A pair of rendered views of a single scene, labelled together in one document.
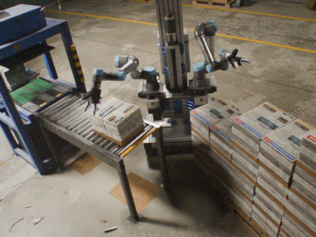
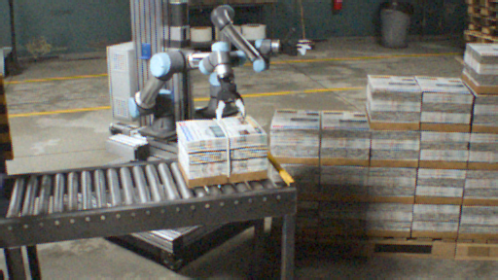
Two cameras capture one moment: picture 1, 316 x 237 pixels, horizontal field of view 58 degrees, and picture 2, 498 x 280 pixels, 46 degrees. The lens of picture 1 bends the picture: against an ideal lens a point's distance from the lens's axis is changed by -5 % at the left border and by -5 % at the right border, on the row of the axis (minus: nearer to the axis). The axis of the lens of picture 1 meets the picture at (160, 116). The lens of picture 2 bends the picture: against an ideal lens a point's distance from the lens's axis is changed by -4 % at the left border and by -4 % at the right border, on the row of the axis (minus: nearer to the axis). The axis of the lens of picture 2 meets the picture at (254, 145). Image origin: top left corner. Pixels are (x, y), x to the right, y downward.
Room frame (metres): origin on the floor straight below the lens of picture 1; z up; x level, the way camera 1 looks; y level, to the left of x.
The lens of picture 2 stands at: (0.59, 2.63, 1.93)
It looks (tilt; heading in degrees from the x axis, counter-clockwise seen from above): 20 degrees down; 301
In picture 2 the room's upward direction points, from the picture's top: straight up
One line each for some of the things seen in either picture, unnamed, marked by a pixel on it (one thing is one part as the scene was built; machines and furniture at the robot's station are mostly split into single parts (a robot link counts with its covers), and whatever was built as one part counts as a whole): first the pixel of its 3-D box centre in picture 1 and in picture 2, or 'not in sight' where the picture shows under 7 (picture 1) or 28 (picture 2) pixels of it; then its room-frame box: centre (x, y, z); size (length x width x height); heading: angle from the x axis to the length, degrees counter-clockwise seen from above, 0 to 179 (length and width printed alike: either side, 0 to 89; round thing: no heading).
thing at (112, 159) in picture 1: (71, 137); (149, 217); (2.20, 0.85, 0.74); 1.34 x 0.05 x 0.12; 47
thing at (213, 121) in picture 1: (246, 170); (365, 183); (1.79, -0.69, 0.42); 1.17 x 0.39 x 0.83; 25
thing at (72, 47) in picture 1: (77, 63); (2, 118); (3.15, 0.85, 1.05); 0.05 x 0.05 x 0.45; 47
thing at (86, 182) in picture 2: (74, 112); (87, 192); (2.57, 0.87, 0.77); 0.47 x 0.05 x 0.05; 137
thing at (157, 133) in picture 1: (110, 110); (138, 174); (2.57, 0.50, 0.74); 1.34 x 0.05 x 0.12; 47
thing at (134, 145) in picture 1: (139, 141); (277, 166); (1.92, 0.20, 0.81); 0.43 x 0.03 x 0.02; 137
